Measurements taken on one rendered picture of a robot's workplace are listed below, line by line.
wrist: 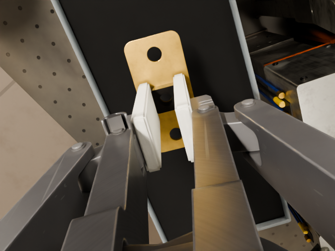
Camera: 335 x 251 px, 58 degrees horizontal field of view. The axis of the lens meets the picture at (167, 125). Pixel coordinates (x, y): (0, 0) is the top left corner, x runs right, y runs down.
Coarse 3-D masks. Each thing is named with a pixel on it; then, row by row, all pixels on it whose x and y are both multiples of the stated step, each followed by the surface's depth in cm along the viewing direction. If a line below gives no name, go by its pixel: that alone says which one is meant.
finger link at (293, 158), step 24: (240, 120) 12; (264, 120) 11; (288, 120) 10; (264, 144) 11; (288, 144) 9; (312, 144) 9; (264, 168) 11; (288, 168) 9; (312, 168) 8; (288, 192) 10; (312, 192) 8; (312, 216) 9
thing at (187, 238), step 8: (176, 240) 7; (184, 240) 7; (192, 240) 7; (264, 240) 6; (128, 248) 7; (136, 248) 7; (144, 248) 7; (152, 248) 7; (160, 248) 7; (168, 248) 7; (176, 248) 6; (184, 248) 6; (192, 248) 6; (264, 248) 6; (272, 248) 6; (280, 248) 6
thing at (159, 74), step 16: (128, 48) 20; (144, 48) 20; (160, 48) 20; (176, 48) 20; (128, 64) 20; (144, 64) 20; (160, 64) 20; (176, 64) 20; (144, 80) 21; (160, 80) 21; (160, 96) 20; (192, 96) 21; (160, 112) 21; (160, 128) 22; (176, 144) 23
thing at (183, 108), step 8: (176, 80) 19; (184, 80) 19; (176, 88) 17; (184, 88) 16; (176, 96) 15; (184, 96) 15; (176, 104) 14; (184, 104) 14; (176, 112) 14; (184, 112) 14; (184, 120) 14; (184, 128) 14; (184, 136) 14; (184, 144) 15; (192, 144) 14; (192, 152) 15; (192, 160) 15
